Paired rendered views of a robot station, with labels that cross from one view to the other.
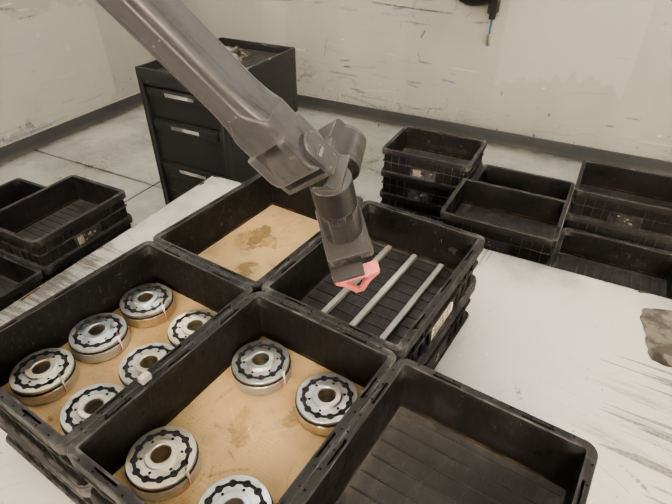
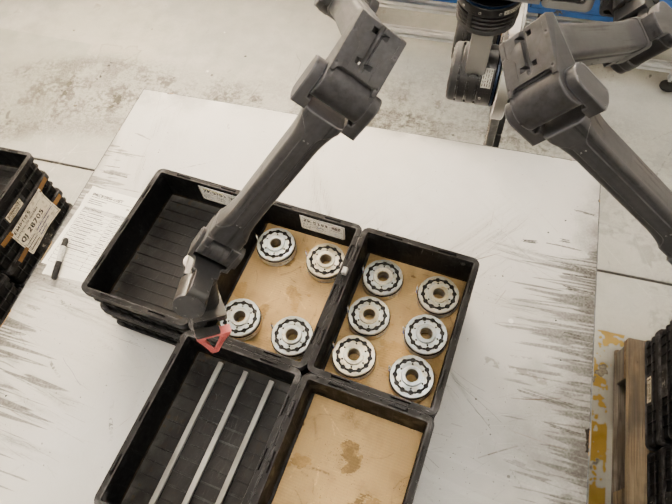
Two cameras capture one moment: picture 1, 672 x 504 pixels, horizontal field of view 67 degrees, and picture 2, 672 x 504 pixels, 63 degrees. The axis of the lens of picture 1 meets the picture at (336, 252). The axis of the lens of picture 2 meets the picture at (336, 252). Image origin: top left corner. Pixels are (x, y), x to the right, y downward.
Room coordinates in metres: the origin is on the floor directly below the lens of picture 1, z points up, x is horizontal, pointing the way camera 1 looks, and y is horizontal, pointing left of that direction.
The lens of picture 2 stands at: (1.13, 0.19, 2.10)
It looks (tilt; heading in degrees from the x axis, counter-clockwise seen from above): 60 degrees down; 172
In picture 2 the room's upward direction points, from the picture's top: 6 degrees counter-clockwise
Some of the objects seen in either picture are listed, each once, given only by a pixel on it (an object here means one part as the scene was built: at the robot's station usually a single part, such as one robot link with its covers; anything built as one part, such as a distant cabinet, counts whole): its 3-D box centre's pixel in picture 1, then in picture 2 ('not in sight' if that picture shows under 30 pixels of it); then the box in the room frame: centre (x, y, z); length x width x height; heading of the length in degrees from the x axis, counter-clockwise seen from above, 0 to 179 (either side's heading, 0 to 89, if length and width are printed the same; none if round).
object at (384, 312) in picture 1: (378, 285); (209, 440); (0.82, -0.09, 0.87); 0.40 x 0.30 x 0.11; 147
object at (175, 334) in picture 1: (195, 327); (353, 355); (0.70, 0.27, 0.86); 0.10 x 0.10 x 0.01
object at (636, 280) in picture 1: (602, 299); not in sight; (1.41, -0.97, 0.31); 0.40 x 0.30 x 0.34; 62
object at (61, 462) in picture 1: (123, 345); (395, 322); (0.65, 0.38, 0.87); 0.40 x 0.30 x 0.11; 147
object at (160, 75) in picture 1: (231, 147); not in sight; (2.42, 0.53, 0.45); 0.60 x 0.45 x 0.90; 152
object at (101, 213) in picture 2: not in sight; (95, 233); (0.08, -0.41, 0.70); 0.33 x 0.23 x 0.01; 152
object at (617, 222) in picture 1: (615, 232); not in sight; (1.76, -1.15, 0.37); 0.40 x 0.30 x 0.45; 62
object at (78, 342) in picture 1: (98, 332); (426, 334); (0.69, 0.45, 0.86); 0.10 x 0.10 x 0.01
